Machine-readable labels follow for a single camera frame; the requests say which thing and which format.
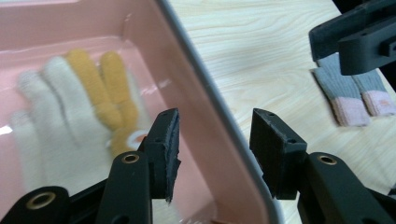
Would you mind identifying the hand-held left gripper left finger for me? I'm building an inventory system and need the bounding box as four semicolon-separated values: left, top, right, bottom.
143;107;182;203

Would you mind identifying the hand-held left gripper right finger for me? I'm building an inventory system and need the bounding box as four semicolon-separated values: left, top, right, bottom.
249;107;308;201

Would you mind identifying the grey fingerless glove pink cuff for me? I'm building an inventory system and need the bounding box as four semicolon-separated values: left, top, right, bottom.
351;73;396;118
312;53;372;128

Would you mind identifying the pink plastic basin grey rim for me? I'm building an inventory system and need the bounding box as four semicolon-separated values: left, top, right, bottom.
0;0;286;224

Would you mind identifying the beige knit glove animal patch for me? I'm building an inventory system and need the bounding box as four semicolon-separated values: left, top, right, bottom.
10;48;157;194

